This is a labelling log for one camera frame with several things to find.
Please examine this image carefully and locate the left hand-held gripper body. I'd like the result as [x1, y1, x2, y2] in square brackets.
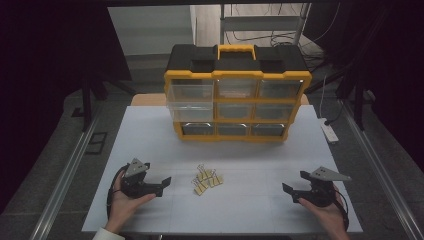
[119, 157, 158, 200]

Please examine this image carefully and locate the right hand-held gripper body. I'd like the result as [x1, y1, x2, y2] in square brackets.
[297, 165, 353, 208]

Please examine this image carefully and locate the large clear drawer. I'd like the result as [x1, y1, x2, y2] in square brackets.
[166, 83, 215, 124]

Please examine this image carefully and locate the yellow black organizer cabinet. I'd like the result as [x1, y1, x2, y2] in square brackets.
[163, 43, 313, 144]

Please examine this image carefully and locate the person's right hand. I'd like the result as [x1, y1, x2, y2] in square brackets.
[297, 185, 350, 233]

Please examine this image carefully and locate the person's left hand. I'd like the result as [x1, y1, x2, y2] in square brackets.
[105, 187, 157, 234]

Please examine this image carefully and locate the white power strip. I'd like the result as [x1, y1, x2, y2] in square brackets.
[319, 117, 340, 145]

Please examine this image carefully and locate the white board sheet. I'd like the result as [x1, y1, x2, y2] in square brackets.
[81, 104, 364, 234]

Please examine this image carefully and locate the wooden table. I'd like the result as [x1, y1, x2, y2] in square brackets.
[130, 92, 311, 108]

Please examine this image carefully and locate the black metal stand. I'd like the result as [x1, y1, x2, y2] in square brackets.
[304, 63, 368, 131]
[70, 71, 136, 133]

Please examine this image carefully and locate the set of small clear drawers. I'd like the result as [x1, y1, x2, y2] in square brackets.
[181, 78, 305, 137]

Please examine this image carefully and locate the black curtain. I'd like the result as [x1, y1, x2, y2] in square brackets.
[0, 0, 133, 214]
[303, 0, 424, 174]

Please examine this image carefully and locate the grey metal shelf stand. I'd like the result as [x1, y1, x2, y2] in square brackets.
[219, 2, 313, 47]

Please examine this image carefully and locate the right hand-held gripper black cable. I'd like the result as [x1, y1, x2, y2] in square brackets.
[333, 186, 351, 232]

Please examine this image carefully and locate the hand-held gripper black cable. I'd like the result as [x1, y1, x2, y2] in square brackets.
[106, 163, 130, 220]
[333, 186, 351, 232]

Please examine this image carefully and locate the left hand-held gripper black cable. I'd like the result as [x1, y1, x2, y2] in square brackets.
[106, 163, 130, 220]

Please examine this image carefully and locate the aluminium frame rail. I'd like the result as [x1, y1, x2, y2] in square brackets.
[29, 106, 103, 240]
[339, 99, 424, 240]

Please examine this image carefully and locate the black plug cable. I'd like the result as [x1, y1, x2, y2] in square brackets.
[324, 99, 346, 127]

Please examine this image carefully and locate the white power cable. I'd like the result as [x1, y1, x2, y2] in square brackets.
[318, 74, 329, 120]

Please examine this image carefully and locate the tangle of black floor cables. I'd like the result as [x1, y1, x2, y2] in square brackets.
[224, 3, 343, 73]

